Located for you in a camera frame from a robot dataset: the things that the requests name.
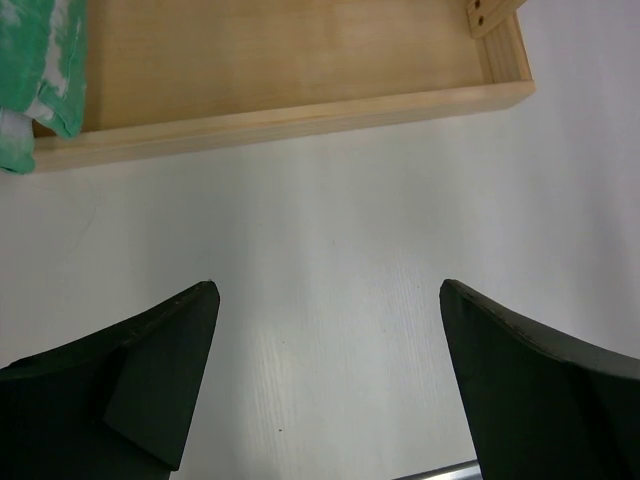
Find green white tie-dye trousers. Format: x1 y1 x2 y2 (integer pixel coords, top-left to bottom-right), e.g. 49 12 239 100
1 0 88 174

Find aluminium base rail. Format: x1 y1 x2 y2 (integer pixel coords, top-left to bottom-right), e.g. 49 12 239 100
396 460 483 480

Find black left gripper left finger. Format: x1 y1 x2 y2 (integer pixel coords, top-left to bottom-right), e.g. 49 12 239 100
1 281 220 479

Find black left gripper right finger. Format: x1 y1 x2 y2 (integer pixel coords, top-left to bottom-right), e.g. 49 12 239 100
439 280 639 479

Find wooden clothes rack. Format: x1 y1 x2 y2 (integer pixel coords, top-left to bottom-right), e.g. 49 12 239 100
35 0 535 173

